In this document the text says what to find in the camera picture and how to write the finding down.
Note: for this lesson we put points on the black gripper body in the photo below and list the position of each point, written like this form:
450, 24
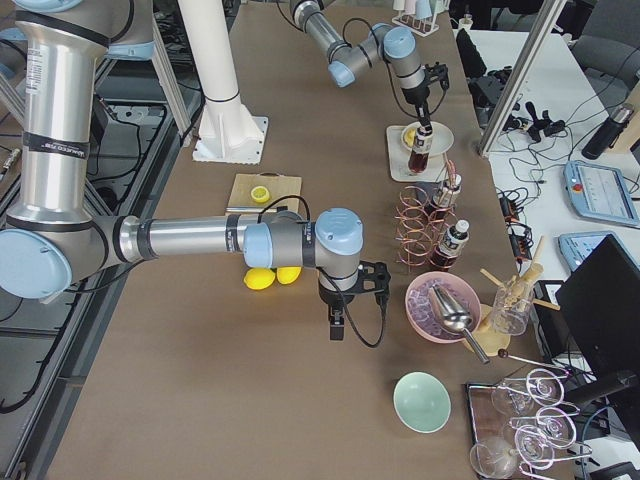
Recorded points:
331, 298
416, 95

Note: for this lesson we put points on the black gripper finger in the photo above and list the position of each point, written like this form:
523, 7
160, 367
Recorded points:
336, 318
423, 116

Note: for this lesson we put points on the tea bottle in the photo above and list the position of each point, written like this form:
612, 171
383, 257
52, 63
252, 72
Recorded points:
451, 245
420, 149
447, 192

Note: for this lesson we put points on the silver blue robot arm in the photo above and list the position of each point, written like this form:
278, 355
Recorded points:
51, 241
392, 45

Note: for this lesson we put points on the white robot base pillar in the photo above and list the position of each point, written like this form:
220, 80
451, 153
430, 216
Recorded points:
228, 133

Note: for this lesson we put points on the white rabbit tray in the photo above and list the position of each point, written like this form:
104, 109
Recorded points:
398, 160

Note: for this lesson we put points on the dark rectangular tray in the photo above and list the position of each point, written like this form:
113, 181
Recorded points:
513, 436

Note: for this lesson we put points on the glazed donut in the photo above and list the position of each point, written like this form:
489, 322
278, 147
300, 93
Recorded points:
409, 136

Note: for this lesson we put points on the white round plate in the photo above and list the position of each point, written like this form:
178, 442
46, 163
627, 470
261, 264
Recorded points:
443, 137

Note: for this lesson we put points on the pink ice bowl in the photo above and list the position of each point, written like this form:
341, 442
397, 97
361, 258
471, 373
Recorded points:
421, 315

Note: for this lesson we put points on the yellow lemon upper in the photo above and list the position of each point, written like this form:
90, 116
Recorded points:
288, 275

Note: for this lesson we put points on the yellow lemon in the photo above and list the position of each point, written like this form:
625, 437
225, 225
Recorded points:
288, 275
259, 278

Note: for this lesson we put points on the steel ice scoop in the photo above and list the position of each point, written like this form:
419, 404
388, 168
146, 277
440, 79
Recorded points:
453, 317

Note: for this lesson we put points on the yellow lemon lower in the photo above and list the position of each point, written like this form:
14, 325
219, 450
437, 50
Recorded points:
259, 278

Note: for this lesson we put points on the mint green bowl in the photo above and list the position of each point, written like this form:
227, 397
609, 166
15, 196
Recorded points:
421, 402

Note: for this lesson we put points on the wooden mug tree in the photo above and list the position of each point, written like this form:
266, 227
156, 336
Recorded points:
531, 276

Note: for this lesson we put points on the half lemon slice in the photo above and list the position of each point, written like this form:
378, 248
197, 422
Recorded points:
260, 194

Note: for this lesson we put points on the glass mug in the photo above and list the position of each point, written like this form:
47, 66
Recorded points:
511, 309

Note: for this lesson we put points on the wooden cutting board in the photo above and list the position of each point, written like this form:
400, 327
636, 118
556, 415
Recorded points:
279, 186

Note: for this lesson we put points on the steel muddler rod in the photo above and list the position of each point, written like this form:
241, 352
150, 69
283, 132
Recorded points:
244, 209

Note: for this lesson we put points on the black water bottle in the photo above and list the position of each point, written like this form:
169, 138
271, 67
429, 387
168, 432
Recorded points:
608, 132

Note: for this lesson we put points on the blue teach pendant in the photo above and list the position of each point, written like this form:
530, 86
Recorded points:
599, 193
576, 247

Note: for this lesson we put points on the black monitor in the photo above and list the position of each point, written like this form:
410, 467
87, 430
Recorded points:
600, 305

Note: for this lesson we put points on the wine glass rack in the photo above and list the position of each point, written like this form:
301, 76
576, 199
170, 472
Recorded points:
545, 385

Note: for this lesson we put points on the white wire cup rack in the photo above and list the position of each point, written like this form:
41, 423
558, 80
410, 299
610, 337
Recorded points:
420, 16

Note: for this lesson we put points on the copper wire bottle rack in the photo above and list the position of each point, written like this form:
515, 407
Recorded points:
420, 225

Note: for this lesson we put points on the aluminium frame post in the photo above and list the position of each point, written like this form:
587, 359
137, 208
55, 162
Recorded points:
543, 25

